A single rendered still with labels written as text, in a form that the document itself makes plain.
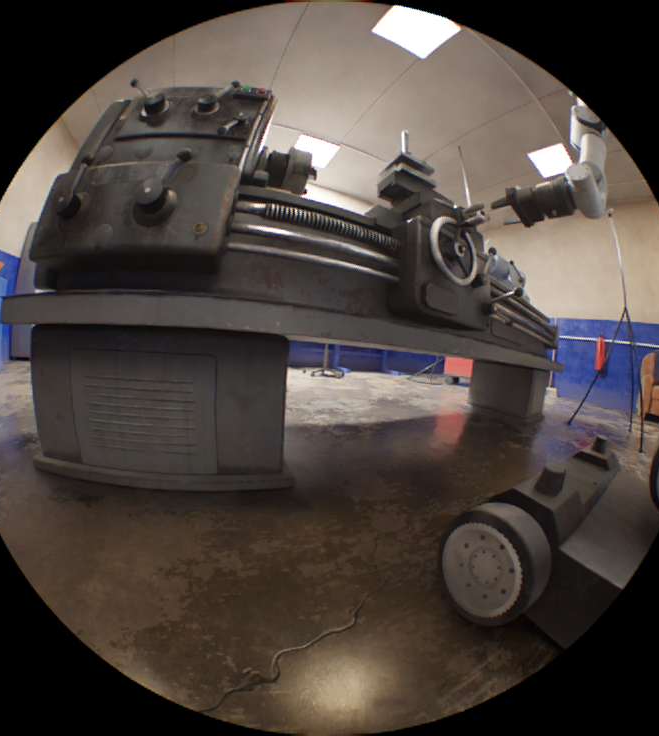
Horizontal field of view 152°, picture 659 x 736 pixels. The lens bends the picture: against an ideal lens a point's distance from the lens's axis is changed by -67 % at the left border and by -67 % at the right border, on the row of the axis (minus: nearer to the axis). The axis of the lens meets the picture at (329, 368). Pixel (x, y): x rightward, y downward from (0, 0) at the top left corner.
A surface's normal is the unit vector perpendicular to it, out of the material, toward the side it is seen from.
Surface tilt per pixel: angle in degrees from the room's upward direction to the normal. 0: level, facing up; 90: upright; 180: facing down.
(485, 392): 90
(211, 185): 90
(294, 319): 90
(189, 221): 90
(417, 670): 0
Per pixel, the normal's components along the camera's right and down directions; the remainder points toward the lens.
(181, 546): 0.09, -0.99
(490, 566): -0.96, -0.07
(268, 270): 0.40, 0.11
